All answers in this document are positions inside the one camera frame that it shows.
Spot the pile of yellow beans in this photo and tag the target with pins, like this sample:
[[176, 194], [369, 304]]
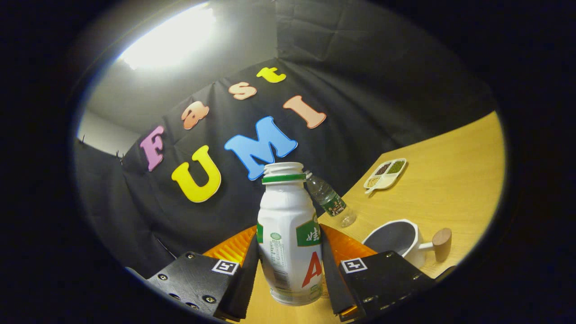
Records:
[[373, 182]]

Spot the clear plastic water bottle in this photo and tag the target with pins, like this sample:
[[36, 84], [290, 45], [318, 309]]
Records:
[[330, 202]]

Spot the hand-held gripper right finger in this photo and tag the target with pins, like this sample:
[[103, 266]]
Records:
[[335, 288]]

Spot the white divided dish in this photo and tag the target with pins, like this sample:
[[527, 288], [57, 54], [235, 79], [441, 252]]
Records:
[[389, 181]]

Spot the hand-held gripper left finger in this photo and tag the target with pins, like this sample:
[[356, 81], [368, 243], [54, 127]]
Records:
[[243, 283]]

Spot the pile of green beans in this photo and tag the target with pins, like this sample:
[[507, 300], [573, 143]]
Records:
[[396, 167]]

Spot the pile of dark red beans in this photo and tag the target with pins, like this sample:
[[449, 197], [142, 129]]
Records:
[[383, 168]]

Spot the white juice bottle green label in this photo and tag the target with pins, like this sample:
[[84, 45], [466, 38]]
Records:
[[288, 252]]

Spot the black backdrop cloth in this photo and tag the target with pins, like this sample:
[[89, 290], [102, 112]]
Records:
[[360, 90]]

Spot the ceiling light panel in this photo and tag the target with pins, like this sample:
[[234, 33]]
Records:
[[171, 38]]

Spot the wooden table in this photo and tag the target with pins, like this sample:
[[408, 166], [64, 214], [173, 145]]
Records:
[[450, 180]]

